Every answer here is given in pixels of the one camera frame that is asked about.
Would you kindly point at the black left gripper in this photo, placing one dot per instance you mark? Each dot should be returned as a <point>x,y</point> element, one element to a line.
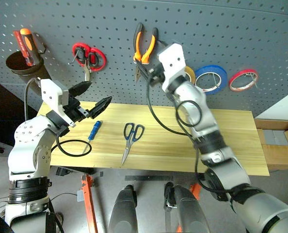
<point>73,110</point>

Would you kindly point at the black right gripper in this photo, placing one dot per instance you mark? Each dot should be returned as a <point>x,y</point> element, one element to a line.
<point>156,75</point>

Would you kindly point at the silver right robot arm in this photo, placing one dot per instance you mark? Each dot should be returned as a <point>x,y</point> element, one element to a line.
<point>207,121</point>

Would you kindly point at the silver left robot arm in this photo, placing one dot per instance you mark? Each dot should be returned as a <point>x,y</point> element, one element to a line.
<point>27,150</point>

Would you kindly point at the metal pegboard hook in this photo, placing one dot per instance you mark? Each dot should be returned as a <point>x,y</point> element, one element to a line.
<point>74,58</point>

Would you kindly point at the yellow tape roll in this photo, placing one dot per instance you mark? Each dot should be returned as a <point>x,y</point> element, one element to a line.
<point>191,72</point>

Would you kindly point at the grey pegboard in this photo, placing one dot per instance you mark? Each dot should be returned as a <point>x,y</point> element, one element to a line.
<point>207,36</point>

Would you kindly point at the blue tape roll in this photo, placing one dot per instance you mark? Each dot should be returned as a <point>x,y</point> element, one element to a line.
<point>222,77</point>

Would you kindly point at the red tape roll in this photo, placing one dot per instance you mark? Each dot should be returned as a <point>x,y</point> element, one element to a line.
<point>232,81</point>

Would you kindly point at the brown round tool cup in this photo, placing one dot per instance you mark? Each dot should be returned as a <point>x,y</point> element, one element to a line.
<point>25,70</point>

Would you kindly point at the orange table leg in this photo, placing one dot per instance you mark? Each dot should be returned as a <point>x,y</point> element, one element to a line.
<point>89,206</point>
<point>195,191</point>

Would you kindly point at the dark rounded robot leg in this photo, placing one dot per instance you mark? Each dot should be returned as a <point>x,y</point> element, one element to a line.
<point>123,213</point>
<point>187,213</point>

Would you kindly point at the cardboard box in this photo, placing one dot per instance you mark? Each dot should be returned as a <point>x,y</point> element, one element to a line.
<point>277,155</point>

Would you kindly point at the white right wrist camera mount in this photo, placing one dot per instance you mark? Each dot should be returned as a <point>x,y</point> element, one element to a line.
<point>173,58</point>

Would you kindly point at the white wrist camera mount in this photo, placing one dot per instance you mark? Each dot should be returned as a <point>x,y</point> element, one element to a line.
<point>50,93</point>
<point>173,58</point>

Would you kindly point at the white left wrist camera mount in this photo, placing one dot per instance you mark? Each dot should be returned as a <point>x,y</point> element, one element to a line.
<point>50,93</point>

